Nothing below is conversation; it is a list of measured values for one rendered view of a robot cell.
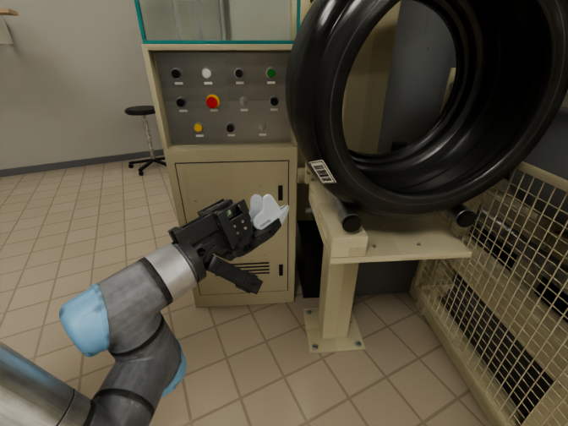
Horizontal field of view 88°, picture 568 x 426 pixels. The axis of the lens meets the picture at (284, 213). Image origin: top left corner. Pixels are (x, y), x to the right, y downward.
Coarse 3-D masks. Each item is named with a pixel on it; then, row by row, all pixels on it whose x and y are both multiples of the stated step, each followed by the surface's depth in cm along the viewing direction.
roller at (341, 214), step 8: (328, 192) 82; (336, 200) 75; (336, 208) 73; (344, 208) 71; (352, 208) 71; (344, 216) 68; (352, 216) 67; (344, 224) 68; (352, 224) 68; (360, 224) 68
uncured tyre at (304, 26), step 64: (320, 0) 52; (384, 0) 46; (448, 0) 69; (512, 0) 61; (320, 64) 51; (512, 64) 69; (320, 128) 56; (448, 128) 84; (512, 128) 69; (384, 192) 63; (448, 192) 64
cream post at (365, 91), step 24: (384, 24) 81; (360, 48) 83; (384, 48) 84; (360, 72) 86; (384, 72) 87; (360, 96) 89; (384, 96) 90; (360, 120) 93; (360, 144) 97; (336, 264) 121; (336, 288) 128; (336, 312) 135; (336, 336) 144
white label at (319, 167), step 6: (312, 162) 61; (318, 162) 60; (324, 162) 59; (318, 168) 62; (324, 168) 60; (318, 174) 63; (324, 174) 62; (330, 174) 61; (324, 180) 63; (330, 180) 62
